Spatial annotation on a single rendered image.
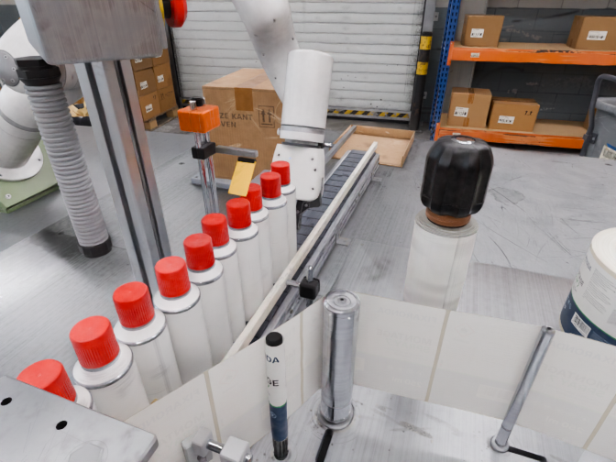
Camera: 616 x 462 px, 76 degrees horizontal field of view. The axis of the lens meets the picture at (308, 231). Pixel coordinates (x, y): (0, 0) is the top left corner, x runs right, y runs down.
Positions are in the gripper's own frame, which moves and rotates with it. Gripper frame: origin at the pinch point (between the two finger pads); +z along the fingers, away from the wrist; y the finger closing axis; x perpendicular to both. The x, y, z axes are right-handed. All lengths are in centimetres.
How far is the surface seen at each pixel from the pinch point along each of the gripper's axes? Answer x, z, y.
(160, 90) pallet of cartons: 321, -57, -293
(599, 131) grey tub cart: 209, -42, 108
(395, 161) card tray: 69, -13, 10
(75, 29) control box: -47, -22, -3
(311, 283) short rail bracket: -12.4, 7.0, 8.9
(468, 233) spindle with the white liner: -17.0, -6.5, 30.9
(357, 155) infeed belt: 57, -14, -1
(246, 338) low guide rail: -25.5, 12.3, 4.1
